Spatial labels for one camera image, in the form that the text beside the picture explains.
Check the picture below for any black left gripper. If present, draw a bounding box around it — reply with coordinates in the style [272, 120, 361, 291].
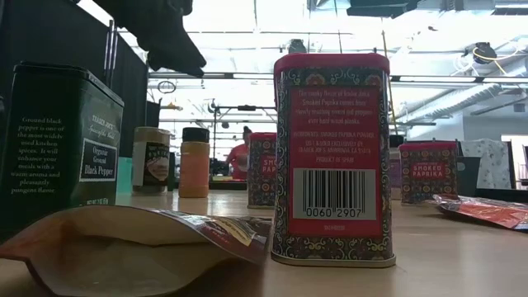
[95, 0, 207, 78]

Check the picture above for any tan-lidded spice jar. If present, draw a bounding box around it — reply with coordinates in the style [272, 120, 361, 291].
[131, 126, 172, 196]

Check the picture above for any orange spice jar black cap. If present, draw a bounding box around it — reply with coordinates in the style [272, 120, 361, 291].
[178, 126, 211, 199]

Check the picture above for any red smoked paprika tin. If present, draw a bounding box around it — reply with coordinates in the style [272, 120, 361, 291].
[398, 140, 460, 206]
[271, 52, 397, 269]
[246, 131, 278, 210]

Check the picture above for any orange spice pouch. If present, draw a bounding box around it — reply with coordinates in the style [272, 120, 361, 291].
[431, 193, 528, 232]

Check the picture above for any black curtain partition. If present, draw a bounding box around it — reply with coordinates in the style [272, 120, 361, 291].
[0, 0, 149, 158]

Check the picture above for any dark green pepper tin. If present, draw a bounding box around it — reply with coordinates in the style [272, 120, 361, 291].
[167, 151, 177, 192]
[0, 60, 125, 244]

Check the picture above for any person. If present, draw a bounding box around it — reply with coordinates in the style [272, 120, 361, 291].
[225, 125, 253, 182]

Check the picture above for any teal plastic bin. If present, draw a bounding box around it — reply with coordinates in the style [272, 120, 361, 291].
[116, 156, 134, 195]

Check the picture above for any brown spice pouch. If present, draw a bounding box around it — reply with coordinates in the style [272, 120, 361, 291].
[0, 205, 273, 297]

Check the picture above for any blue-grey plastic bin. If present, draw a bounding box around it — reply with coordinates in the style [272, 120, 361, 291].
[455, 155, 482, 198]

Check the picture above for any white patterned cloth board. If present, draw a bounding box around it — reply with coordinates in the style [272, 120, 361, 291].
[460, 138, 513, 191]

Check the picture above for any black metal rig frame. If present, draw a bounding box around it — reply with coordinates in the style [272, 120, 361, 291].
[210, 102, 278, 166]

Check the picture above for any black ceiling cord reel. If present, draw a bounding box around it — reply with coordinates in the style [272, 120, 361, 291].
[287, 38, 309, 54]
[472, 41, 498, 65]

